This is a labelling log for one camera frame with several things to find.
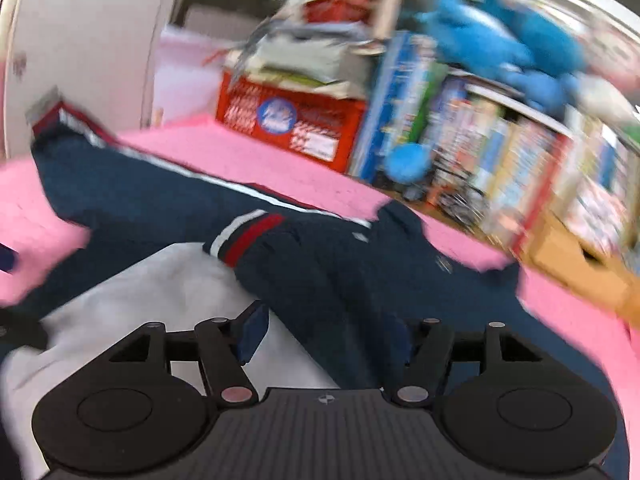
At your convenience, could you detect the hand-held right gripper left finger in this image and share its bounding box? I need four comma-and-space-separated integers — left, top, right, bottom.
102, 301, 269, 409

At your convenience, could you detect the red plastic crate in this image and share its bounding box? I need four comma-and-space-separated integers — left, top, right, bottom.
216, 72, 368, 173

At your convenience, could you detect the small red basket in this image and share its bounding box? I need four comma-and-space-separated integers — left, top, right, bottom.
305, 0, 376, 24

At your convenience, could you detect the wooden drawer organizer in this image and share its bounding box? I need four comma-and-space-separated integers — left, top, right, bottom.
520, 212, 640, 316

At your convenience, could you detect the white navy striped jacket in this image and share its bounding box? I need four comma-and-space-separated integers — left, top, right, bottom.
0, 87, 632, 480

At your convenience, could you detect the small blue plush ball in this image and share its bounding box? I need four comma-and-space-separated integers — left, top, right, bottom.
386, 142, 432, 184

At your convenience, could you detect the row of colourful children's books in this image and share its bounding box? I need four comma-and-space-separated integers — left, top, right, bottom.
425, 75, 576, 256

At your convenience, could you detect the row of green spined books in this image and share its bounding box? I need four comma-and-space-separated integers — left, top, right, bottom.
565, 110, 640, 261

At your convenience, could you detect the pink printed blanket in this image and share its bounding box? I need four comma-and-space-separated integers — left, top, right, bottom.
0, 112, 640, 480

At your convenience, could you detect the row of tall blue books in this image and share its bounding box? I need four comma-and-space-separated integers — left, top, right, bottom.
347, 30, 446, 186

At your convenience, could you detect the white panel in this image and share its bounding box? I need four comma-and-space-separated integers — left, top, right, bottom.
0, 0, 188, 161

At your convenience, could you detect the pink rabbit plush toy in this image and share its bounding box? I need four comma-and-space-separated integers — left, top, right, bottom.
575, 25, 640, 126

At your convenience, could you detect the beige cardboard board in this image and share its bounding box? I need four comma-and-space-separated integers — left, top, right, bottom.
372, 0, 408, 41

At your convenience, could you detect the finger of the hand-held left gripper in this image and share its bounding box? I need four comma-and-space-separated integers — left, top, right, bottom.
0, 244, 20, 275

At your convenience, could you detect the dark small toy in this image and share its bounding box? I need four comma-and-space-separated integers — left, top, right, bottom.
427, 177, 488, 223

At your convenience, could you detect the blue white plush toy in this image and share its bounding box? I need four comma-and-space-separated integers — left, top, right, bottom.
417, 0, 531, 81

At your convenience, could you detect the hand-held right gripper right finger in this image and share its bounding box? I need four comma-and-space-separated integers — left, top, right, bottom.
385, 316, 546, 409

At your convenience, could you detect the stack of papers and booklets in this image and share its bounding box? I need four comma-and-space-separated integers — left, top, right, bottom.
225, 25, 383, 101

